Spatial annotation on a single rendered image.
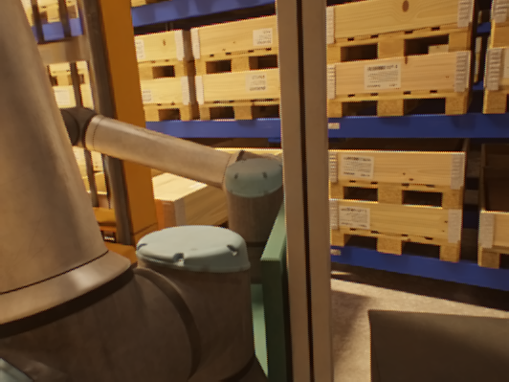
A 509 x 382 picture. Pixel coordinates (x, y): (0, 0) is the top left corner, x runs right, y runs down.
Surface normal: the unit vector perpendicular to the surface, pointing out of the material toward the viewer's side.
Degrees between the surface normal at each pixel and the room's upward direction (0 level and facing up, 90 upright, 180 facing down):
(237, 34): 90
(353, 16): 90
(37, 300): 35
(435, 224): 90
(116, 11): 90
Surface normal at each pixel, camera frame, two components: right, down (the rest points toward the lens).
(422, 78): -0.50, 0.23
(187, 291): 0.51, -0.67
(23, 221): 0.32, -0.04
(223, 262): 0.64, 0.06
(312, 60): -0.21, 0.24
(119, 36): 0.87, 0.05
